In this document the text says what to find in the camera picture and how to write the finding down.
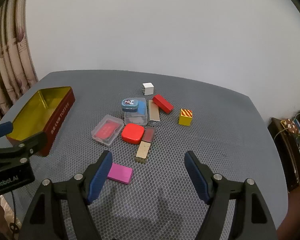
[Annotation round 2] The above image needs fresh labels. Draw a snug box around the red rounded square box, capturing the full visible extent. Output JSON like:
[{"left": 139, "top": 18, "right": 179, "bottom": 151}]
[{"left": 121, "top": 123, "right": 145, "bottom": 145}]

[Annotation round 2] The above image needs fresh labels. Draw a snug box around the brown floral box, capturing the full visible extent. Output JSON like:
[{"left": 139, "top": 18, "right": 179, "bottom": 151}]
[{"left": 281, "top": 118, "right": 300, "bottom": 135}]

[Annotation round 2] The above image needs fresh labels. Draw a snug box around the clear case with red card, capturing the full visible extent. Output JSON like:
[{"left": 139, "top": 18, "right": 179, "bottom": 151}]
[{"left": 91, "top": 114, "right": 124, "bottom": 146}]

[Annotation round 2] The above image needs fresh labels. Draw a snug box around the white cube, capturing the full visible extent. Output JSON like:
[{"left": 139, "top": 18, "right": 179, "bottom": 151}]
[{"left": 142, "top": 82, "right": 154, "bottom": 96}]

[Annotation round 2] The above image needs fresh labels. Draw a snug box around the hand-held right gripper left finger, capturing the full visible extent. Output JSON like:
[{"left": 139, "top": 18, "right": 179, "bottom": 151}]
[{"left": 19, "top": 150, "right": 113, "bottom": 240}]

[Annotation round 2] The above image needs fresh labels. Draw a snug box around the silver ribbed rectangular box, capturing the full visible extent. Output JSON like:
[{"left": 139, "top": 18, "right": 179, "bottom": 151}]
[{"left": 147, "top": 100, "right": 161, "bottom": 127}]

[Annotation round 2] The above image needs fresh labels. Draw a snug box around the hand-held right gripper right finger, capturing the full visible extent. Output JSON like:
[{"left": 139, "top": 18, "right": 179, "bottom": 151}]
[{"left": 184, "top": 151, "right": 278, "bottom": 240}]

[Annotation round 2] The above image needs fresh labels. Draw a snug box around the red tin box gold inside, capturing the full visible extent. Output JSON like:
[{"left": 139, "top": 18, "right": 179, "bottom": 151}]
[{"left": 5, "top": 86, "right": 76, "bottom": 157}]

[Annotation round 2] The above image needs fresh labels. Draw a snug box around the magenta rectangular block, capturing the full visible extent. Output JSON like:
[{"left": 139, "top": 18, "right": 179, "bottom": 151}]
[{"left": 106, "top": 162, "right": 134, "bottom": 185}]

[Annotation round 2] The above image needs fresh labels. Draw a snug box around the gold glitter block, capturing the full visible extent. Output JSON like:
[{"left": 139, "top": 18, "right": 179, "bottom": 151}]
[{"left": 135, "top": 141, "right": 151, "bottom": 163}]

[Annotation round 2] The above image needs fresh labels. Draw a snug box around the grey mesh mat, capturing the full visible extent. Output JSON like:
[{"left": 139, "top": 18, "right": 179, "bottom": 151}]
[{"left": 0, "top": 70, "right": 290, "bottom": 240}]

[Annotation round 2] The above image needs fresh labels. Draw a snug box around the dark red translucent small box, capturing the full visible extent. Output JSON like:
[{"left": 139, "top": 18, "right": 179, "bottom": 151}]
[{"left": 142, "top": 127, "right": 155, "bottom": 143}]

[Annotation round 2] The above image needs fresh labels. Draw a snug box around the black cable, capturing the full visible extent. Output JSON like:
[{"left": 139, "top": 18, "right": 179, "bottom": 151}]
[{"left": 9, "top": 190, "right": 21, "bottom": 236}]

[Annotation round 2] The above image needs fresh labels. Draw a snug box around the small blue cartoon tin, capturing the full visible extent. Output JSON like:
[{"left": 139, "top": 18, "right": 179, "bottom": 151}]
[{"left": 121, "top": 98, "right": 140, "bottom": 112}]

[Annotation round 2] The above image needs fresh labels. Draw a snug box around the beige patterned curtain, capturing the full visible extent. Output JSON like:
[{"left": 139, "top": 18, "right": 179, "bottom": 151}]
[{"left": 0, "top": 0, "right": 38, "bottom": 122}]

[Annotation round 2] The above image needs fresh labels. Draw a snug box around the dark wooden cabinet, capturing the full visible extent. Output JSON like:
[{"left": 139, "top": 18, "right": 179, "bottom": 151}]
[{"left": 267, "top": 117, "right": 300, "bottom": 193}]

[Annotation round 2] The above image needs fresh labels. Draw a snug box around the red yellow striped packet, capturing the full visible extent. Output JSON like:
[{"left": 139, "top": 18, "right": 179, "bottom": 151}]
[{"left": 178, "top": 108, "right": 193, "bottom": 126}]

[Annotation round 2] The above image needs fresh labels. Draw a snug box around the red rectangular block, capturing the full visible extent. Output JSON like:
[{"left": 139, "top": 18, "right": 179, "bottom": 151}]
[{"left": 152, "top": 94, "right": 174, "bottom": 115}]

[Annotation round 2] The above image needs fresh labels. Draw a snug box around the clear case with blue piece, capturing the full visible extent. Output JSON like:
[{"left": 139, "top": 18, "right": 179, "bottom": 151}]
[{"left": 124, "top": 97, "right": 148, "bottom": 126}]

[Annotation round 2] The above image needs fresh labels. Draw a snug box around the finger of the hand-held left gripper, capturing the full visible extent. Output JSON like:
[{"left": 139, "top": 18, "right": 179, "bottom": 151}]
[
  {"left": 0, "top": 122, "right": 13, "bottom": 141},
  {"left": 0, "top": 132, "right": 48, "bottom": 173}
]

